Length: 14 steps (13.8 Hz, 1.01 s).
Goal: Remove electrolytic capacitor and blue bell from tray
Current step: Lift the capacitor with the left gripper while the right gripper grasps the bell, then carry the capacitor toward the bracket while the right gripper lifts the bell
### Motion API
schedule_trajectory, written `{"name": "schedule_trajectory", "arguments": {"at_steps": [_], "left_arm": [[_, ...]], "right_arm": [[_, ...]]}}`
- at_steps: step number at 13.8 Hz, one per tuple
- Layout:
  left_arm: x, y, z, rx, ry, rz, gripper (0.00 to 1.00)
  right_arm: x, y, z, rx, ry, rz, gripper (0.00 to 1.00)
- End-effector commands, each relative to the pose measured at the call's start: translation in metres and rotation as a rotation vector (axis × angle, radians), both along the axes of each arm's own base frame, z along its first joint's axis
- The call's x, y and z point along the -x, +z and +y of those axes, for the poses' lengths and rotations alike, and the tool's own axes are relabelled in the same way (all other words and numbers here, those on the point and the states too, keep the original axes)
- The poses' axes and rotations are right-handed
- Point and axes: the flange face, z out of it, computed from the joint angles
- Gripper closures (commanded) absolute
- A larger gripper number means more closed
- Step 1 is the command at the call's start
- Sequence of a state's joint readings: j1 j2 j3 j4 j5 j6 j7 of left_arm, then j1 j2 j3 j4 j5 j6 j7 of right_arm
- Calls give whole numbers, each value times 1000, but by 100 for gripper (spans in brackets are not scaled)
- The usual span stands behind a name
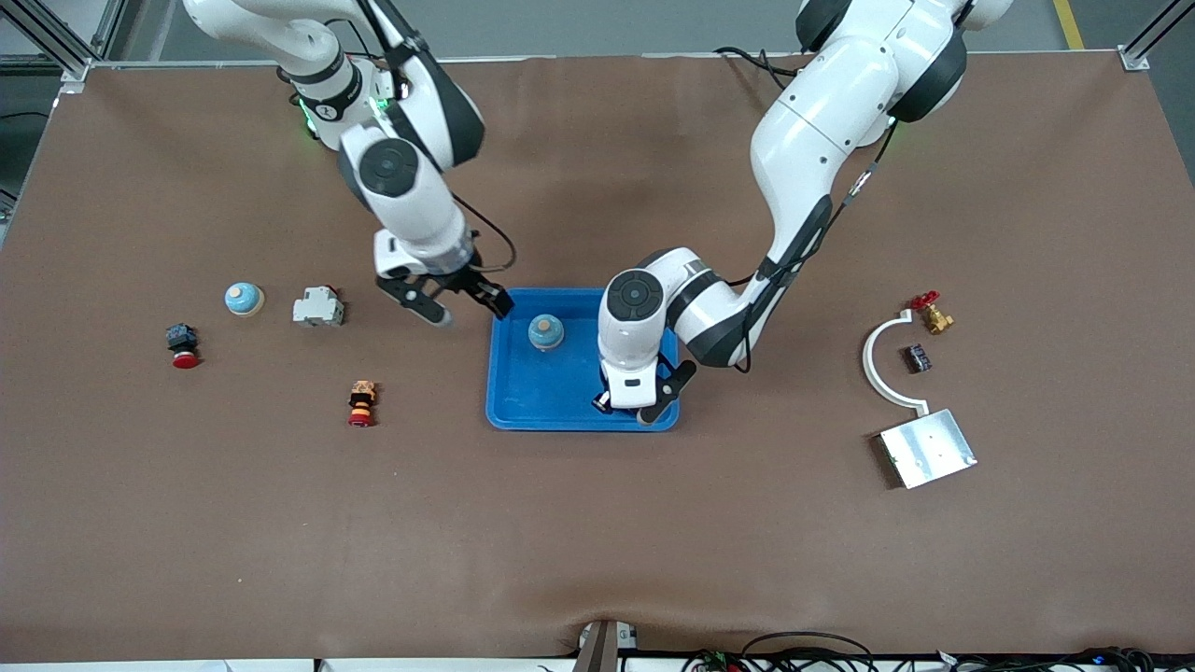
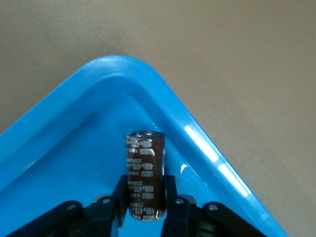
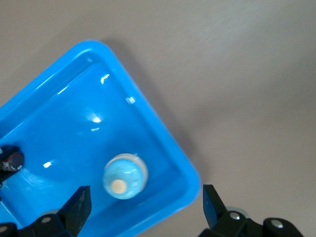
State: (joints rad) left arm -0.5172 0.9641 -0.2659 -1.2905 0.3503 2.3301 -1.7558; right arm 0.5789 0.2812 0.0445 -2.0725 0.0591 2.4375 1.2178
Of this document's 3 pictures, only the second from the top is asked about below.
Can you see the blue plastic tray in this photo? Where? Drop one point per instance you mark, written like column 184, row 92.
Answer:
column 74, row 148

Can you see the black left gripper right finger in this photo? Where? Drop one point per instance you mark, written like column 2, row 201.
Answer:
column 171, row 197

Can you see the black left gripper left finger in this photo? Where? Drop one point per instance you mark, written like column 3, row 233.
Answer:
column 118, row 197

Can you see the long dark brown capacitor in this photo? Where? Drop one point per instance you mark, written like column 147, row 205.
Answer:
column 143, row 172

